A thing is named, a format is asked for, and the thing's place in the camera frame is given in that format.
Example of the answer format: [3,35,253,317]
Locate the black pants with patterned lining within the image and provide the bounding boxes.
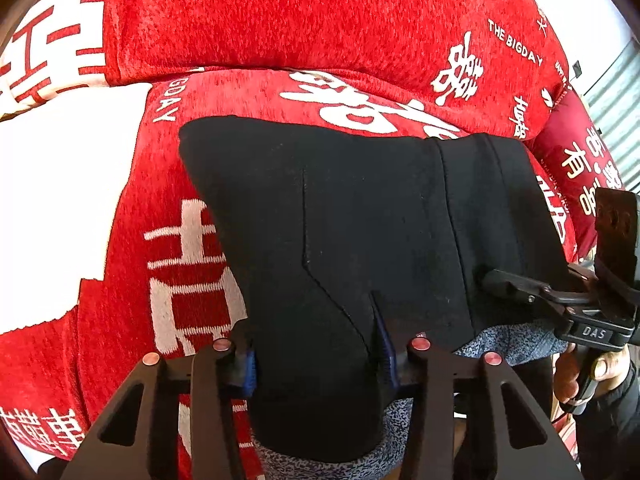
[179,116,576,479]

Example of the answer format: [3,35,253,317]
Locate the cream white cloth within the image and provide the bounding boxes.
[1,84,151,333]

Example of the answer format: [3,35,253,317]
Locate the person's right hand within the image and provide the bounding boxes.
[553,342,631,414]

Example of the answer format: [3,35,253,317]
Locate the red blanket with white characters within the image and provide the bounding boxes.
[1,0,568,460]

